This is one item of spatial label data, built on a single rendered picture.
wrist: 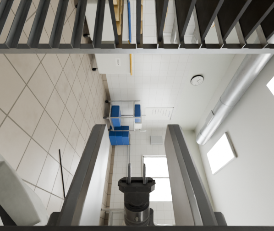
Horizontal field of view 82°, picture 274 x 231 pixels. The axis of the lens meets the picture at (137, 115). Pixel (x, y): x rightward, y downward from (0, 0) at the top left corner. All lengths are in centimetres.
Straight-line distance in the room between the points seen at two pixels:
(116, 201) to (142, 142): 201
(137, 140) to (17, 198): 537
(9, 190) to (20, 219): 6
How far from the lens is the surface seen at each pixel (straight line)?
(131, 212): 59
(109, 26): 272
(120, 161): 541
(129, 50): 74
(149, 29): 344
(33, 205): 42
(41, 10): 99
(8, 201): 45
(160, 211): 509
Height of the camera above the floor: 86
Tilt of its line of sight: level
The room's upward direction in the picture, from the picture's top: 90 degrees clockwise
